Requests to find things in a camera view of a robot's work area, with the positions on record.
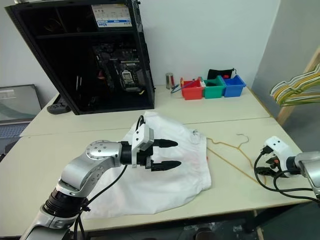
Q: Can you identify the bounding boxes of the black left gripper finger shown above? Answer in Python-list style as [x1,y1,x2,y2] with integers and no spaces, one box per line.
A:
[152,138,179,149]
[150,160,182,173]

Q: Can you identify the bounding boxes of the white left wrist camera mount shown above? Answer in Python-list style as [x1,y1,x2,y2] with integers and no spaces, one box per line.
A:
[130,124,155,169]

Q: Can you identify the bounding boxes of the wooden clothes hanger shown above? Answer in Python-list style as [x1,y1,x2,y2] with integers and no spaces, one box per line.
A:
[206,133,268,187]

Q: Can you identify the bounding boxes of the computer motherboard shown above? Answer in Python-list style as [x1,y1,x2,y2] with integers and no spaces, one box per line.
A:
[92,43,151,93]

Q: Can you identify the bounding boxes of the red plastic bin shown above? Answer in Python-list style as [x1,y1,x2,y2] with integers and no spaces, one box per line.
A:
[180,77,205,101]

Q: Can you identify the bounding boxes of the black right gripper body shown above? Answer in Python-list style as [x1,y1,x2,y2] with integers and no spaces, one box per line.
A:
[264,152,286,177]

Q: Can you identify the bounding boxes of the dark framed monitor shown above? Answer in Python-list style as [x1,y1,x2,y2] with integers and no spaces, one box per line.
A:
[0,84,42,123]

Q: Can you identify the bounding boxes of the blue thin cable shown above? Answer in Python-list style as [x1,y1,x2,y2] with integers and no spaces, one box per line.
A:
[170,79,198,94]

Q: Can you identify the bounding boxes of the dark keyboard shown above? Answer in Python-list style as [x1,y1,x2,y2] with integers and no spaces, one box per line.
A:
[0,122,32,156]

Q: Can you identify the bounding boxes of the bundle of wire hangers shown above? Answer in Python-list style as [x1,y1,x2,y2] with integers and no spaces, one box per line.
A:
[270,63,320,107]

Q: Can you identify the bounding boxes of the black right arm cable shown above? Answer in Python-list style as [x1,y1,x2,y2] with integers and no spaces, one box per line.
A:
[253,146,320,202]

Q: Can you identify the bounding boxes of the black fabric pouch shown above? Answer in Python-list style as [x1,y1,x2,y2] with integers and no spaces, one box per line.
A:
[206,67,237,81]

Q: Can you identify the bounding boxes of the black open computer case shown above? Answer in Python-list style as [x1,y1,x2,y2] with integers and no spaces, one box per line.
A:
[4,0,156,116]

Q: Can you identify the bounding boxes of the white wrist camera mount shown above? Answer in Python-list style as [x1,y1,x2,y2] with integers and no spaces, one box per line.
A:
[263,136,293,173]
[130,124,155,169]

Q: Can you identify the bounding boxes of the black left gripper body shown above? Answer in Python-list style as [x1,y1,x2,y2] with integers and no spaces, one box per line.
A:
[136,144,155,172]

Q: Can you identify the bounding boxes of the black game controller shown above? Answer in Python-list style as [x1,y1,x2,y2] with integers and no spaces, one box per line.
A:
[46,93,71,115]

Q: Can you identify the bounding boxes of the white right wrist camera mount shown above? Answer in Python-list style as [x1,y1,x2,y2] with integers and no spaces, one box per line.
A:
[263,136,293,173]

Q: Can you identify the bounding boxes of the white blue label sticker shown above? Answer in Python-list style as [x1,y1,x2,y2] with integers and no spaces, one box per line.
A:
[91,4,133,28]

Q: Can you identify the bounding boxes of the wooden rack frame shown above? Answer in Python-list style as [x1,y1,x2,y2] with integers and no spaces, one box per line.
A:
[277,47,320,126]

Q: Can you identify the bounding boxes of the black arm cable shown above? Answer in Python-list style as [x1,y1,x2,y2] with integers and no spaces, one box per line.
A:
[253,146,320,202]
[72,114,147,240]

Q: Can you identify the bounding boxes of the dark rounded shape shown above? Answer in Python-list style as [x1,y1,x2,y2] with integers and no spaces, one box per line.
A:
[194,224,220,240]

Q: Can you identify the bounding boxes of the metal cylinder can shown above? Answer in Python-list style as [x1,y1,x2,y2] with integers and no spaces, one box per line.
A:
[165,72,175,90]

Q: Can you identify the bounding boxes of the green plastic bin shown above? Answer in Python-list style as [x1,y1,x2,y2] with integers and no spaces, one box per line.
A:
[201,75,227,99]

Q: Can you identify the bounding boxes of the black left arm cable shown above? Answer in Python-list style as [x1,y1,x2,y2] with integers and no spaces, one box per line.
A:
[72,114,147,240]

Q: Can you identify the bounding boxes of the blue plastic bin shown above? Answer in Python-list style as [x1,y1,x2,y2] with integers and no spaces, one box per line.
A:
[222,74,247,98]

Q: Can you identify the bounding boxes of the white shorts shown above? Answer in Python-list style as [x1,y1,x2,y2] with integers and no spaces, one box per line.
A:
[83,111,213,221]

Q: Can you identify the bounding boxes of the black table leg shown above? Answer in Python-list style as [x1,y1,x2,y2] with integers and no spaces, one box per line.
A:
[239,202,316,235]

